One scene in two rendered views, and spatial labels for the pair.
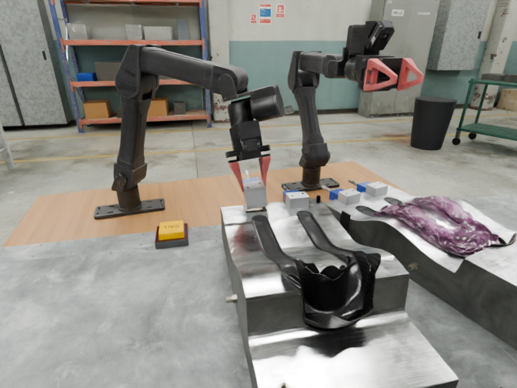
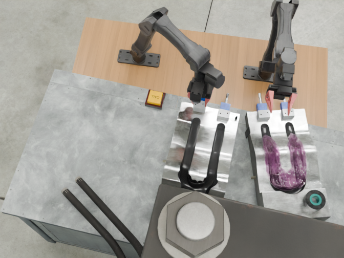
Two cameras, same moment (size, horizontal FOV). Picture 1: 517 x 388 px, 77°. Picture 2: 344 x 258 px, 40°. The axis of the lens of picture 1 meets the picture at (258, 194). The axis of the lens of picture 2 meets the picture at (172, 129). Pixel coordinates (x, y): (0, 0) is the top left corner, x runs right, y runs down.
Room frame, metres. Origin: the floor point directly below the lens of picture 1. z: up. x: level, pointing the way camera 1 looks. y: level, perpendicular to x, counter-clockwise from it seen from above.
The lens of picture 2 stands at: (-0.17, -0.23, 2.75)
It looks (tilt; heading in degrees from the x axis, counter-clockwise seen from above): 67 degrees down; 22
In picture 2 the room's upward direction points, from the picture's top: 3 degrees clockwise
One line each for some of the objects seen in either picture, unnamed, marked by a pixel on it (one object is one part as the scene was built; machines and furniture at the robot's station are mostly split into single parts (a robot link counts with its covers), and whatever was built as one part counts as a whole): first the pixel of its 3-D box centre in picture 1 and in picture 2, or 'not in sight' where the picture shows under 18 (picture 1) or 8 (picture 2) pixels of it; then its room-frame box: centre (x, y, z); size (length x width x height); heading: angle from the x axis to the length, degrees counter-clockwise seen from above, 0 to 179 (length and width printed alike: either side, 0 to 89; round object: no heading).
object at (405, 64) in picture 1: (401, 76); (285, 103); (0.73, -0.30, 1.19); 0.09 x 0.07 x 0.07; 17
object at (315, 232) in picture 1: (306, 242); (202, 155); (0.52, -0.09, 0.92); 0.35 x 0.16 x 0.09; 12
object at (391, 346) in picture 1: (302, 269); (198, 162); (0.50, -0.08, 0.87); 0.50 x 0.26 x 0.14; 12
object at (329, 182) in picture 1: (311, 175); (265, 70); (1.06, -0.18, 0.84); 0.20 x 0.07 x 0.08; 107
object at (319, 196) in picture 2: not in sight; (314, 200); (0.53, -0.57, 0.93); 0.08 x 0.08 x 0.04
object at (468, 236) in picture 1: (435, 215); (285, 158); (0.66, -0.41, 0.90); 0.26 x 0.18 x 0.08; 29
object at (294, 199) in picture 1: (291, 196); (225, 106); (0.78, -0.09, 0.89); 0.13 x 0.05 x 0.05; 12
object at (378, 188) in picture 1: (364, 187); (285, 105); (0.92, -0.33, 0.86); 0.13 x 0.05 x 0.05; 29
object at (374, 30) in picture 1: (378, 45); (285, 78); (0.79, -0.27, 1.25); 0.07 x 0.06 x 0.11; 107
